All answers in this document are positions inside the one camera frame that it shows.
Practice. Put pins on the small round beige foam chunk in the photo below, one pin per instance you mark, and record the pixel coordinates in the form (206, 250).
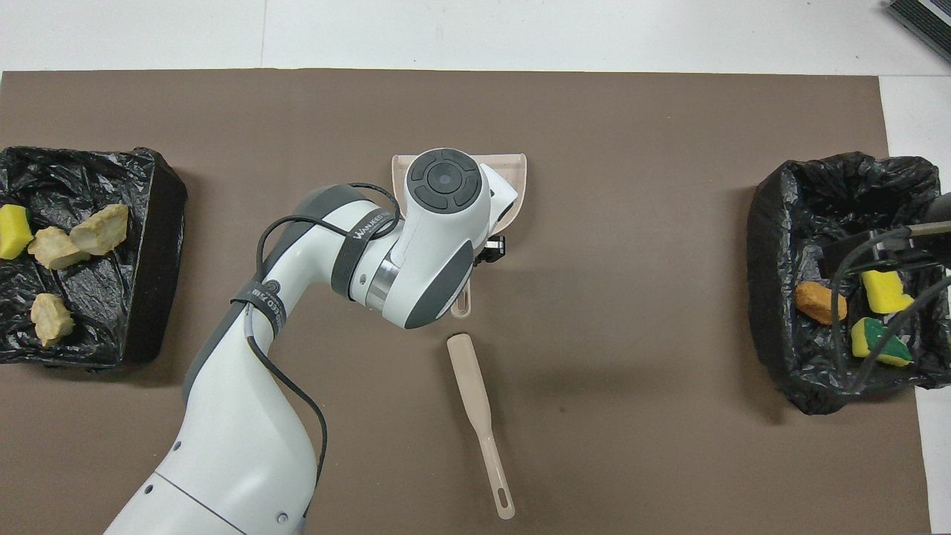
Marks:
(50, 318)

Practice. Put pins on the beige hand brush black bristles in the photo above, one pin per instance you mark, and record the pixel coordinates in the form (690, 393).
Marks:
(469, 386)

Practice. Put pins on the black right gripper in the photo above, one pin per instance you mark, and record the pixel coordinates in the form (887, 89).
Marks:
(917, 249)

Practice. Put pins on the notched yellow sponge piece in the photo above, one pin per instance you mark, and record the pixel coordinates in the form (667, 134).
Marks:
(884, 291)

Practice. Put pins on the orange-brown sponge lump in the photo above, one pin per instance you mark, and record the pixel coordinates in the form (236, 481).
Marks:
(817, 301)

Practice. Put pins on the bin with black bag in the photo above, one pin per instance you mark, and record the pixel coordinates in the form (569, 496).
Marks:
(141, 297)
(773, 334)

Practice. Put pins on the dark grey ribbed panel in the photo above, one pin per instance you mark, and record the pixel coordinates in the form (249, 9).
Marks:
(929, 18)

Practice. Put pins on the wide beige foam chunk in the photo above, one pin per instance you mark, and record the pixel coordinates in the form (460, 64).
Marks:
(102, 228)

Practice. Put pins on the beige plastic dustpan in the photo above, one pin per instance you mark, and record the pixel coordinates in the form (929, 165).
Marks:
(513, 178)

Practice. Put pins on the brown paper table mat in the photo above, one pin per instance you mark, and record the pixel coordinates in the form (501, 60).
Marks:
(669, 446)

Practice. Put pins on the small green-topped yellow sponge wedge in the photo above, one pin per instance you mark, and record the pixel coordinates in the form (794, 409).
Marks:
(12, 232)

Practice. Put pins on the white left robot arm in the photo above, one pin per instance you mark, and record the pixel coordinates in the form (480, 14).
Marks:
(245, 431)

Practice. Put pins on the tall beige foam chunk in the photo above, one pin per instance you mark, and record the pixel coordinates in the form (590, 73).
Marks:
(56, 249)

